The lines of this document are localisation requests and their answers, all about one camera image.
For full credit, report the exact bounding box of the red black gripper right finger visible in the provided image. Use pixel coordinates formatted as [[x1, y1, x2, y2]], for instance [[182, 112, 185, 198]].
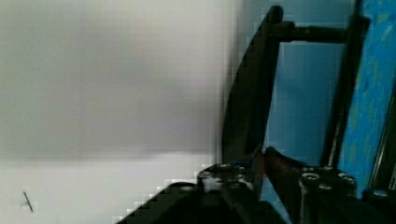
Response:
[[262, 147, 357, 224]]

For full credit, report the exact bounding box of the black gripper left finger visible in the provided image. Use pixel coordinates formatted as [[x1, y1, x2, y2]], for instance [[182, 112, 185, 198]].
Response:
[[195, 144, 263, 200]]

